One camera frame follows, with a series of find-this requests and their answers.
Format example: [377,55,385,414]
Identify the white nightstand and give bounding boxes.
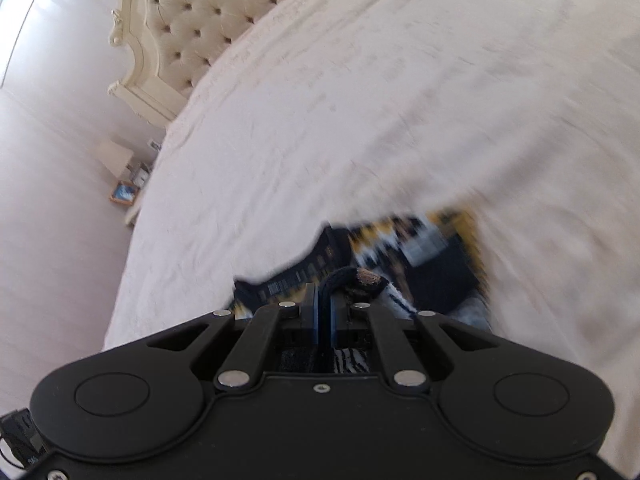
[125,139,163,228]

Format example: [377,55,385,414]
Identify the framed picture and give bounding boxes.
[110,181,140,206]

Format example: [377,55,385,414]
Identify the cream table lamp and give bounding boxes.
[94,140,136,180]

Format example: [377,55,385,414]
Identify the cream bed cover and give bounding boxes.
[104,0,639,476]

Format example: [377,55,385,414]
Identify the navy yellow white patterned sweater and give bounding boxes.
[229,210,490,330]

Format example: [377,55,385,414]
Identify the cream tufted headboard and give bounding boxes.
[107,0,283,128]

